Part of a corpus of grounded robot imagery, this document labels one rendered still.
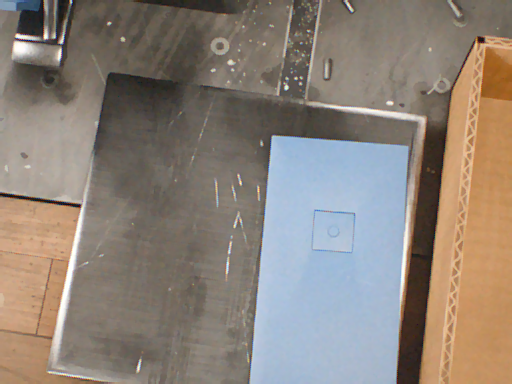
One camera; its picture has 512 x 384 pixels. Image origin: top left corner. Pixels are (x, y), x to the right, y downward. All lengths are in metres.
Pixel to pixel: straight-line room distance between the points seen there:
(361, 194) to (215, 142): 0.08
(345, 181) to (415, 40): 0.10
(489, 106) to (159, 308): 0.21
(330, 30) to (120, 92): 0.12
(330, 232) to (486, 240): 0.08
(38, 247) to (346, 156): 0.17
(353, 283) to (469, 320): 0.06
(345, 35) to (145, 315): 0.19
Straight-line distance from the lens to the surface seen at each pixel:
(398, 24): 0.56
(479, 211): 0.52
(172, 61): 0.55
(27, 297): 0.52
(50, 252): 0.53
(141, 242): 0.50
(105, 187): 0.51
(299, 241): 0.49
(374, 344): 0.48
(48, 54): 0.47
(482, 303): 0.51
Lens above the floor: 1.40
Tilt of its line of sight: 75 degrees down
